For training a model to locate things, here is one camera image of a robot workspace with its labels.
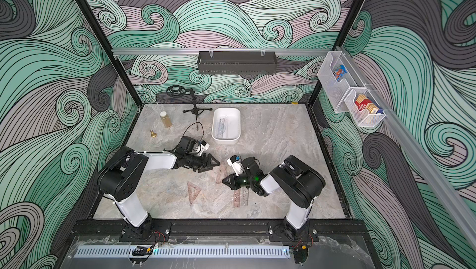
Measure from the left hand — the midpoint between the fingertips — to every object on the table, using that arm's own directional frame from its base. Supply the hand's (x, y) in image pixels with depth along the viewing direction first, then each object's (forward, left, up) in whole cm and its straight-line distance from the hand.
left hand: (216, 163), depth 89 cm
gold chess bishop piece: (+19, +38, -2) cm, 42 cm away
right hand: (-7, -5, -4) cm, 9 cm away
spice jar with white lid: (+26, +31, +3) cm, 41 cm away
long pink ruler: (-14, -10, -4) cm, 18 cm away
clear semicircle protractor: (+24, -1, -3) cm, 24 cm away
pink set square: (-13, +10, -3) cm, 16 cm away
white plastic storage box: (+27, -4, -4) cm, 28 cm away
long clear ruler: (-14, -14, -4) cm, 20 cm away
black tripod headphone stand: (+31, +20, +20) cm, 42 cm away
